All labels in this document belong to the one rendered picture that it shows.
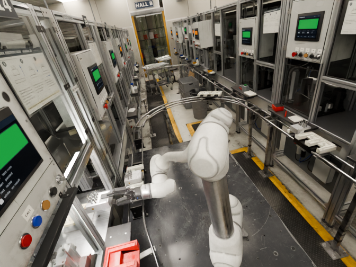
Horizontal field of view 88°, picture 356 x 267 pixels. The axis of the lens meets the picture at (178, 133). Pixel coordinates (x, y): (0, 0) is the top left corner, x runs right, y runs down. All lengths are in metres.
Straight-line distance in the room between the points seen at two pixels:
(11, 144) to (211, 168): 0.57
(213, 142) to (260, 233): 0.89
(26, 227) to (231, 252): 0.81
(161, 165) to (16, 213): 0.74
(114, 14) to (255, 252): 8.90
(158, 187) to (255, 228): 0.68
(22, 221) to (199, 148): 0.54
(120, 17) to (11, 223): 8.80
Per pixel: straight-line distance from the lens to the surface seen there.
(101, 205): 1.22
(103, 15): 9.24
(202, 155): 0.59
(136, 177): 1.46
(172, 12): 9.24
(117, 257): 1.10
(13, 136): 0.68
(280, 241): 1.39
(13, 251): 0.68
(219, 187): 0.75
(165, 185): 1.14
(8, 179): 0.64
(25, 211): 0.71
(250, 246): 1.34
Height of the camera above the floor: 1.85
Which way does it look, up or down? 30 degrees down
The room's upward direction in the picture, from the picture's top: 10 degrees counter-clockwise
